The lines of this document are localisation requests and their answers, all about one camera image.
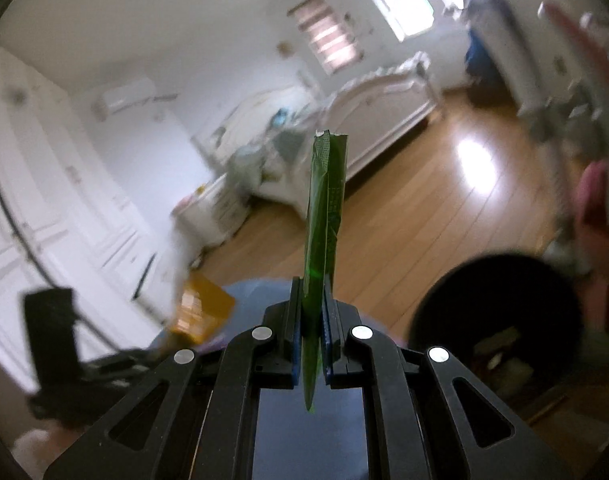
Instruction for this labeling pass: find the bright window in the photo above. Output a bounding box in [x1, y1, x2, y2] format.
[357, 0, 438, 43]

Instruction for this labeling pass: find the white wardrobe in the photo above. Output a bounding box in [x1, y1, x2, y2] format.
[0, 40, 185, 396]

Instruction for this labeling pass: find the green plastic wrapper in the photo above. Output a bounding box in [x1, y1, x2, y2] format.
[302, 130, 349, 413]

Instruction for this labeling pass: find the pink red container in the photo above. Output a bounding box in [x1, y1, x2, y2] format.
[572, 160, 609, 243]

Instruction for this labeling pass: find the black trash bin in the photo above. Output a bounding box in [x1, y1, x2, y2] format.
[409, 249, 585, 428]

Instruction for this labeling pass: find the window with striped blind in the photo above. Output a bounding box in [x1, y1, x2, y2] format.
[288, 0, 363, 76]

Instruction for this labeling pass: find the dark clothes pile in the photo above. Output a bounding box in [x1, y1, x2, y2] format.
[462, 0, 515, 91]

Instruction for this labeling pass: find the white air conditioner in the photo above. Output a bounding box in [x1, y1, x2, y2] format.
[95, 77, 158, 121]

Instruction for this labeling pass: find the open white drawer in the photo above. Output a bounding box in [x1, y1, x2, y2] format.
[132, 252, 160, 306]

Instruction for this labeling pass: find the rumpled light bedding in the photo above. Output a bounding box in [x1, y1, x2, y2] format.
[224, 105, 325, 191]

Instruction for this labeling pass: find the white nightstand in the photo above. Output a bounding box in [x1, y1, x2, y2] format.
[172, 175, 250, 248]

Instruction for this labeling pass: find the white bed frame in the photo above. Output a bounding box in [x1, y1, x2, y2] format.
[192, 52, 445, 221]

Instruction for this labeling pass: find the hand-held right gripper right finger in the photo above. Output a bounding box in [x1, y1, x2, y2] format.
[322, 282, 575, 480]

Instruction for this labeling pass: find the white dressing table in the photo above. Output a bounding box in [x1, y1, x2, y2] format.
[505, 0, 609, 281]

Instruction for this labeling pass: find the yellow snack packet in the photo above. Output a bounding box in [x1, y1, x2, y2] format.
[167, 272, 236, 346]

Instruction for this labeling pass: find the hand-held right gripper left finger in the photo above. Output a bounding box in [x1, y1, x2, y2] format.
[44, 277, 305, 480]

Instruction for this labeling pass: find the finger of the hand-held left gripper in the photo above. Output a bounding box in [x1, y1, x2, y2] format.
[92, 340, 178, 380]

